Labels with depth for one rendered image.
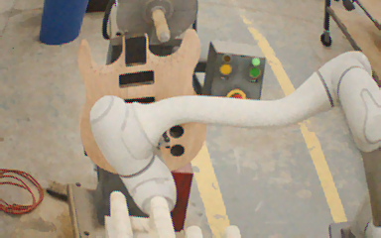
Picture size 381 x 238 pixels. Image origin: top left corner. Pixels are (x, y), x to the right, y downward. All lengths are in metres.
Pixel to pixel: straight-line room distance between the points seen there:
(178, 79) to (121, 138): 0.42
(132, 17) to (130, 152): 0.66
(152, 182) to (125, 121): 0.15
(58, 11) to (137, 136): 3.39
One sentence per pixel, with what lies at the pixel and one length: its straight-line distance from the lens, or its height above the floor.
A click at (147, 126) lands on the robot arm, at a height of 1.23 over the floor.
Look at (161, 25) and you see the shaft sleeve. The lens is 2.03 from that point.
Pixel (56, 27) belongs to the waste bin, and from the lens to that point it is 4.99.
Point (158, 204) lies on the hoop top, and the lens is 1.40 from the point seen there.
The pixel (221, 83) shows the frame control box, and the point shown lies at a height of 1.02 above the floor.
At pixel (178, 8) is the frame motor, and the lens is 2.19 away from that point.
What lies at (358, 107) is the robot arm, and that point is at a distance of 1.52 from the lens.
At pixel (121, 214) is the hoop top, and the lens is 1.35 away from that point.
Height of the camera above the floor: 2.02
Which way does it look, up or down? 28 degrees down
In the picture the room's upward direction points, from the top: 9 degrees clockwise
